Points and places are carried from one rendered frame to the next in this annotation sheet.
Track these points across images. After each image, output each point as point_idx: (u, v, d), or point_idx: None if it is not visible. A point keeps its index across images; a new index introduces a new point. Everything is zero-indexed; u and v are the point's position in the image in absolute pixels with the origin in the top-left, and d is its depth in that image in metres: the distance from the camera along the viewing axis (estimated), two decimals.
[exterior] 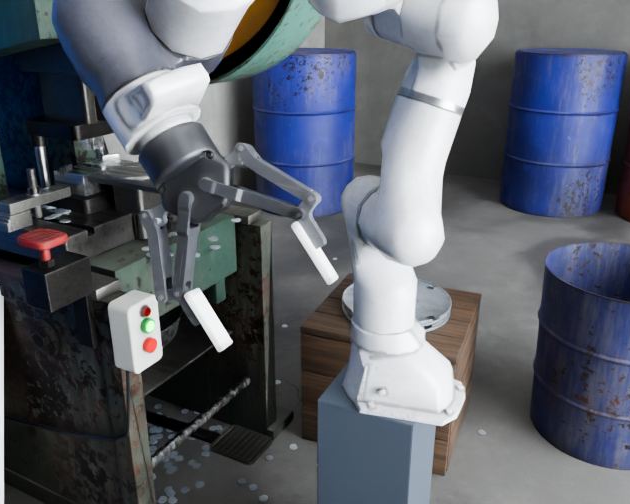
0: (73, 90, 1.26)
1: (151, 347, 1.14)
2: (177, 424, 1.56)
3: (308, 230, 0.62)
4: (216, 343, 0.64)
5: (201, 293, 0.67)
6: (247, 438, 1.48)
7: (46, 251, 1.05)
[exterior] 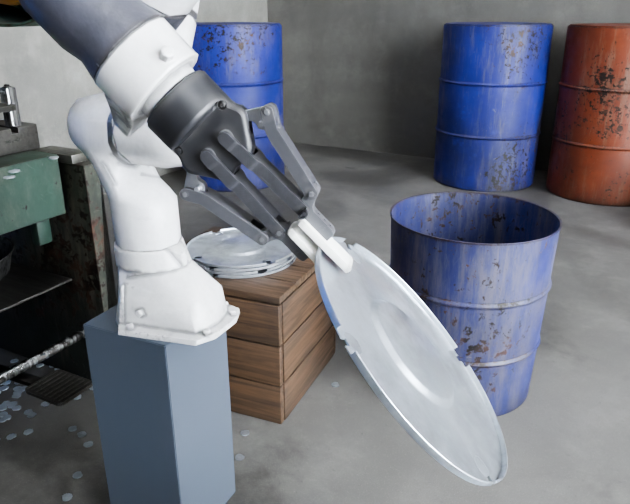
0: None
1: None
2: (4, 370, 1.52)
3: None
4: (344, 255, 0.64)
5: (301, 228, 0.61)
6: (66, 381, 1.45)
7: None
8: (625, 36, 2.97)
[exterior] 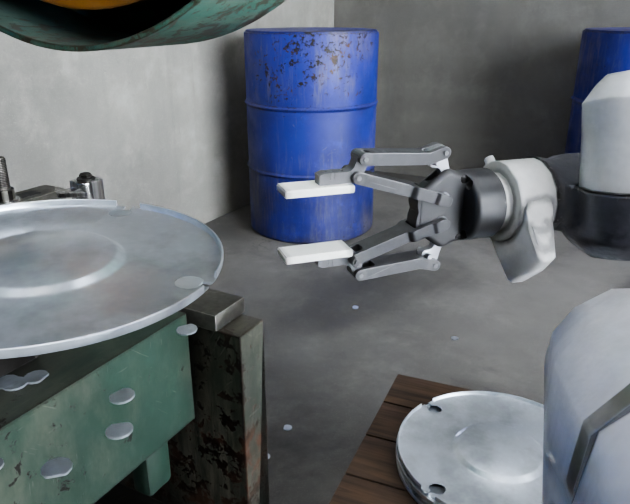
0: None
1: None
2: None
3: (337, 258, 0.63)
4: (295, 194, 0.58)
5: None
6: None
7: None
8: None
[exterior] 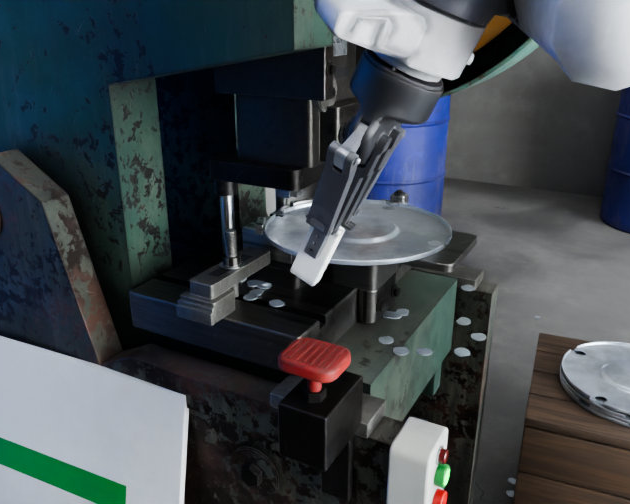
0: (293, 120, 0.89)
1: None
2: None
3: (313, 234, 0.61)
4: (297, 260, 0.65)
5: (336, 234, 0.61)
6: None
7: None
8: None
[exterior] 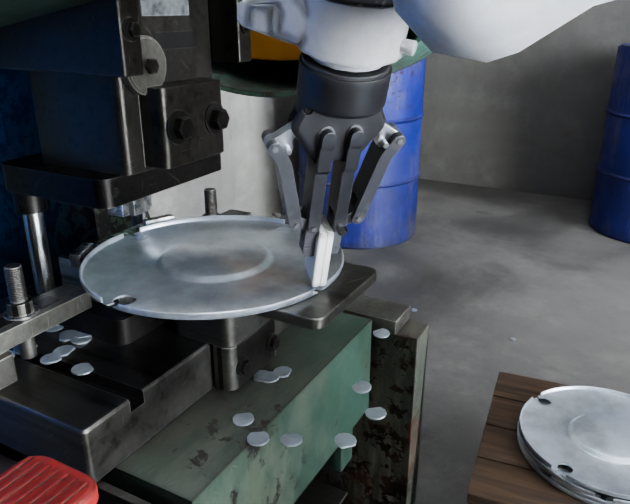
0: (99, 107, 0.61)
1: None
2: None
3: (307, 231, 0.62)
4: None
5: (325, 236, 0.60)
6: None
7: None
8: None
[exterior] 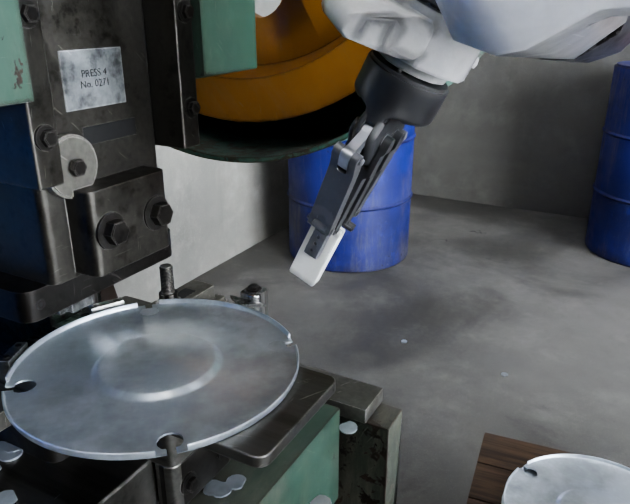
0: (21, 212, 0.55)
1: None
2: None
3: (314, 234, 0.61)
4: (296, 260, 0.65)
5: (336, 235, 0.61)
6: None
7: None
8: None
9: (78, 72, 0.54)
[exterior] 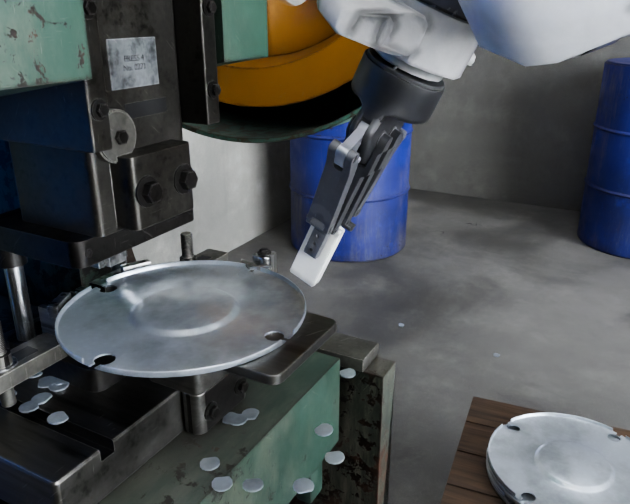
0: (73, 175, 0.66)
1: None
2: None
3: (314, 233, 0.61)
4: (297, 260, 0.65)
5: (336, 235, 0.61)
6: None
7: None
8: None
9: (121, 57, 0.65)
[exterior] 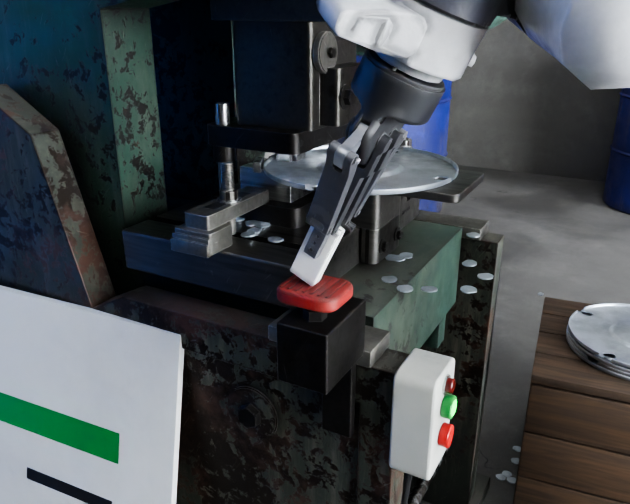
0: (293, 82, 0.87)
1: (450, 439, 0.73)
2: None
3: (313, 234, 0.61)
4: (297, 260, 0.65)
5: (336, 235, 0.61)
6: None
7: None
8: None
9: None
